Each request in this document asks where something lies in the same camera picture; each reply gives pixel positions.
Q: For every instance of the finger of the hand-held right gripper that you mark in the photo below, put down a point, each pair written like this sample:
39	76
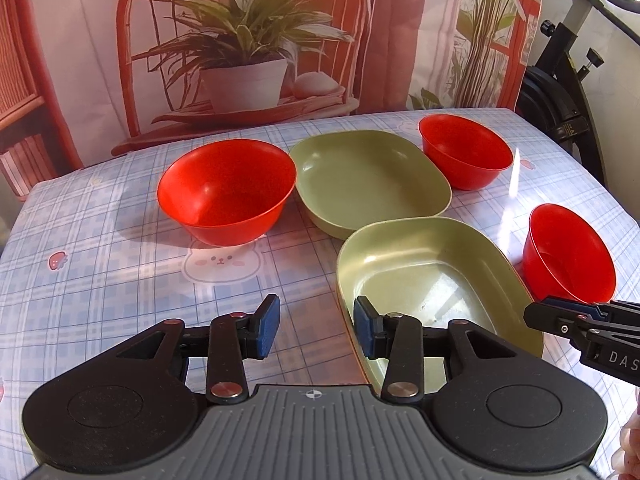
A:
620	307
552	321

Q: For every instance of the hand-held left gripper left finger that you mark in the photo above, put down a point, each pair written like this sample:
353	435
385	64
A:
269	327

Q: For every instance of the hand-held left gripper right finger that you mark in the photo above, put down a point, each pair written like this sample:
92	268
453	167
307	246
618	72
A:
365	330

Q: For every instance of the small red plastic bowl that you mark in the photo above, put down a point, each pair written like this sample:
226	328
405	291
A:
465	152
570	255

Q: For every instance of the green oval plate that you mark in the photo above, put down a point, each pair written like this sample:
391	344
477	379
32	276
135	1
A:
425	270
365	180

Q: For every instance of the pink patterned clothing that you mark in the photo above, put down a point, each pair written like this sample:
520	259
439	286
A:
629	445

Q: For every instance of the large red plastic bowl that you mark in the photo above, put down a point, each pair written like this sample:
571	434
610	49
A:
225	190

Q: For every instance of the blue checked tablecloth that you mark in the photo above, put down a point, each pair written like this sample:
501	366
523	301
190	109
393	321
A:
100	240

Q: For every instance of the black exercise bike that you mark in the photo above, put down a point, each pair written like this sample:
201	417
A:
555	85

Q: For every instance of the printed plant backdrop cloth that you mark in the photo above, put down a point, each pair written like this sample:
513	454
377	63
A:
240	35

